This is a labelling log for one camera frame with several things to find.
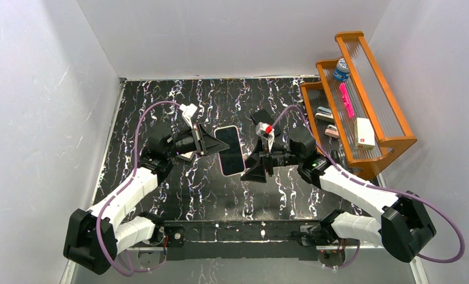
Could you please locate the beige phone case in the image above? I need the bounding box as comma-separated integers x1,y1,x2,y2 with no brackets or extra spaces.
213,125,246,178

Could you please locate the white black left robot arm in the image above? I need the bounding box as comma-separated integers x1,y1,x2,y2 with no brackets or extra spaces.
63,122,229,275

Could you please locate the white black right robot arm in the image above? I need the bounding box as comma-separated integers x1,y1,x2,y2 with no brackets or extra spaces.
241,122,436,263

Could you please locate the black phone on table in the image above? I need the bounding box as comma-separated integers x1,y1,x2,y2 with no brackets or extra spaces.
251,109,274,125

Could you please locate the teal grey stapler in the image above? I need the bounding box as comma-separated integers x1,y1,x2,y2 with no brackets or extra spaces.
315,106,334,123

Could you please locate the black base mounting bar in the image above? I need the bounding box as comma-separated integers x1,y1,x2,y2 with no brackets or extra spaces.
156,219,348,262

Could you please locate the orange wooden tiered rack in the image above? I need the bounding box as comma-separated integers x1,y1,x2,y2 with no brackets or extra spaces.
300,31,417,180

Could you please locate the pink highlighter pen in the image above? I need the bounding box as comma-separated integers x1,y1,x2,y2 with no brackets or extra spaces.
339,82,355,119

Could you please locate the white box on rack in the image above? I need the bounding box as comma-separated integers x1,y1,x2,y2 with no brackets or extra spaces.
354,118,376,150

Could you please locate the blue white bottle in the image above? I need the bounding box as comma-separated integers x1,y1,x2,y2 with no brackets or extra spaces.
333,58,350,82

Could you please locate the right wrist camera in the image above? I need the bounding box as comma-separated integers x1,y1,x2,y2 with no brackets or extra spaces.
255,122,274,139

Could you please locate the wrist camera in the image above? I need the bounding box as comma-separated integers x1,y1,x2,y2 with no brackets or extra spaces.
255,122,274,139
179,104,198,128

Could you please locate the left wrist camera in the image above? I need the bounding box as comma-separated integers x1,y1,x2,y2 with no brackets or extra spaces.
179,104,198,128

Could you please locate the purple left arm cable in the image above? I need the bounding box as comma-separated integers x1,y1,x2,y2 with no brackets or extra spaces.
96,101,182,277

